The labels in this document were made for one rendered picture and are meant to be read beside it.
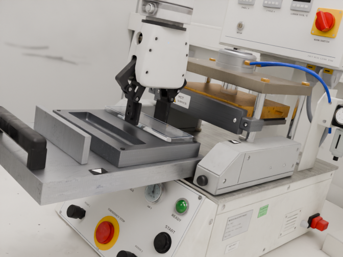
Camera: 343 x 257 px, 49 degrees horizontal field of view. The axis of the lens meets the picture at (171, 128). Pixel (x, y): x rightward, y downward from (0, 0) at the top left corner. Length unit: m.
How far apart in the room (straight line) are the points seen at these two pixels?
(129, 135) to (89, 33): 1.71
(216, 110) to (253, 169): 0.13
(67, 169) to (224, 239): 0.31
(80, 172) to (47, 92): 1.78
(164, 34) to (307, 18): 0.38
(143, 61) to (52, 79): 1.68
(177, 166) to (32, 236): 0.32
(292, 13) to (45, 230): 0.68
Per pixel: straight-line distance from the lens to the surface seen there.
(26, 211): 0.84
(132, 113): 0.63
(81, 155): 0.51
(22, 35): 2.17
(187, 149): 0.60
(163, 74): 0.62
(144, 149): 0.54
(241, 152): 0.61
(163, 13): 0.60
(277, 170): 0.74
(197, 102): 0.73
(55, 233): 0.78
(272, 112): 0.77
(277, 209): 0.79
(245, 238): 0.73
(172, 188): 0.64
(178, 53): 0.63
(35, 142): 0.47
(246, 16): 0.96
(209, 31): 1.69
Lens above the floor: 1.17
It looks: 15 degrees down
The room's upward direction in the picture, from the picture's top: 12 degrees clockwise
